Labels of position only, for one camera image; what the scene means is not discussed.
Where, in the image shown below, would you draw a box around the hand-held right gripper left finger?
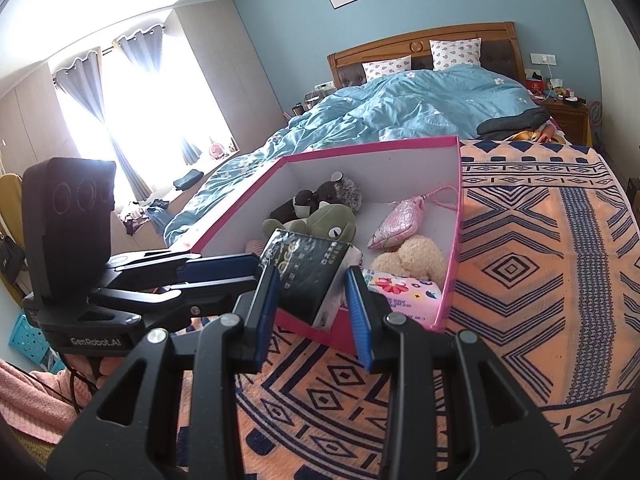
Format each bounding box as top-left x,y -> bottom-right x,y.
47,262 -> 281,480

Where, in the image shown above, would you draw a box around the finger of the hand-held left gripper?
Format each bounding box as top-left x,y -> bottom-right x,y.
115,252 -> 261,288
90,276 -> 261,323

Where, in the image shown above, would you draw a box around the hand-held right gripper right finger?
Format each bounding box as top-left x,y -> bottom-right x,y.
345,266 -> 576,480

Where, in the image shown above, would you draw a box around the white floral tissue pack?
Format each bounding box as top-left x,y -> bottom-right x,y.
361,269 -> 443,328

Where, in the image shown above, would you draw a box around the black tissue pack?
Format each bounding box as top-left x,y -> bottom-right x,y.
260,228 -> 362,332

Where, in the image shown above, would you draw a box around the beige fluffy plush toy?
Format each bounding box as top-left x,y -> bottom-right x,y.
371,234 -> 447,281

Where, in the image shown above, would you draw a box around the green frog plush toy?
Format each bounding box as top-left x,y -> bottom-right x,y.
263,203 -> 358,243

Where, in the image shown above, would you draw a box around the pink brocade drawstring pouch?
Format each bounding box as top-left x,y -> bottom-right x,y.
367,185 -> 458,251

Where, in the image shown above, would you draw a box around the brown monkey plush toy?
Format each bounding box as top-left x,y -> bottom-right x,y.
270,171 -> 363,221

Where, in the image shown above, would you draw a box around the pink cardboard box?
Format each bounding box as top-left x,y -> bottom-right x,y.
190,135 -> 462,356

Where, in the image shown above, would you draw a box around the person's left forearm pink sleeve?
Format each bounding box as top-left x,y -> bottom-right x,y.
0,357 -> 96,443

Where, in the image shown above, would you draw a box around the person's left hand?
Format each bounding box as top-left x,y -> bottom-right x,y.
92,352 -> 126,391

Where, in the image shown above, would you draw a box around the black bag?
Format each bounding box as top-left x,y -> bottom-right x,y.
0,237 -> 26,281

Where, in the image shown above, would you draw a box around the crumpled blue clothes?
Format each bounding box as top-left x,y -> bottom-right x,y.
120,199 -> 173,236

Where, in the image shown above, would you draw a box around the dark pouch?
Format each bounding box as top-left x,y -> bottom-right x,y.
173,170 -> 205,192

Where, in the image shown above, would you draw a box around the light blue plastic basket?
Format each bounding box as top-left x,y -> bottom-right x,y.
7,312 -> 51,366

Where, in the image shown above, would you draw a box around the grey blue curtain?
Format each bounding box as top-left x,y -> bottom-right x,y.
112,25 -> 203,166
52,57 -> 151,201

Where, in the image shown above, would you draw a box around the orange patterned blanket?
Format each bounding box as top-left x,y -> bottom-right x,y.
190,137 -> 640,480

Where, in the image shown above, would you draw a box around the blue floral duvet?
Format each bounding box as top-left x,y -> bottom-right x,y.
162,65 -> 536,246

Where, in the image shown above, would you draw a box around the yellow printed cloth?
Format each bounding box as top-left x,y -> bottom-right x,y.
505,129 -> 558,143

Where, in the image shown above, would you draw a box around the folded grey clothes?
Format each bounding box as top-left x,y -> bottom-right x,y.
476,106 -> 550,137

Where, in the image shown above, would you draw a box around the white pillow with pink print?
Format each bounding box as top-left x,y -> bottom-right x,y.
430,38 -> 482,72
362,56 -> 413,82

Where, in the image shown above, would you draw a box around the wooden bed headboard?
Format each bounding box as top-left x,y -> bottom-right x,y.
327,21 -> 526,91

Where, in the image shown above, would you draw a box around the cluttered wooden nightstand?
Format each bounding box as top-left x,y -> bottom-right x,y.
525,72 -> 593,147

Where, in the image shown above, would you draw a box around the black cable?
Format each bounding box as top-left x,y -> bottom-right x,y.
10,360 -> 98,411

